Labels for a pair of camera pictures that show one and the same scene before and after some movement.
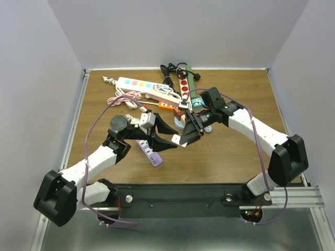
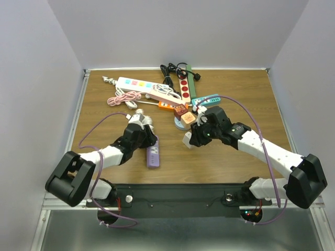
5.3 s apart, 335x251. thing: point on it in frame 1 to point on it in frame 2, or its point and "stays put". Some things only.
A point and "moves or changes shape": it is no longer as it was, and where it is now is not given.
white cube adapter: [176, 139] moves or changes shape
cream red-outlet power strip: [183, 85] stays put
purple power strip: [154, 157] moves or changes shape
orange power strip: [165, 105] stays put
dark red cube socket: [178, 112] stays put
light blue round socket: [178, 124] stays put
